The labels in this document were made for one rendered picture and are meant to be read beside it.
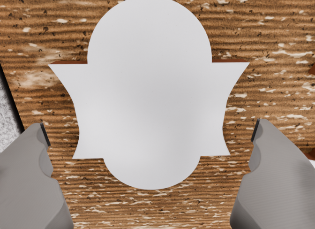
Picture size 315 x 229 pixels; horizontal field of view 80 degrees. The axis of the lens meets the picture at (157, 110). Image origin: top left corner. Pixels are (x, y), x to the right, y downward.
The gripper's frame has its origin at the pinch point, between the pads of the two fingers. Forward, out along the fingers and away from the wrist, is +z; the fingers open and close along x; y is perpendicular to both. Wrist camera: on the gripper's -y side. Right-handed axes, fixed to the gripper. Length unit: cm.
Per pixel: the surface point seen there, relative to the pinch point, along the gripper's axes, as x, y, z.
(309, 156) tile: 12.6, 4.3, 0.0
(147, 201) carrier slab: -0.5, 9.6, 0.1
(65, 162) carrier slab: -7.1, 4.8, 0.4
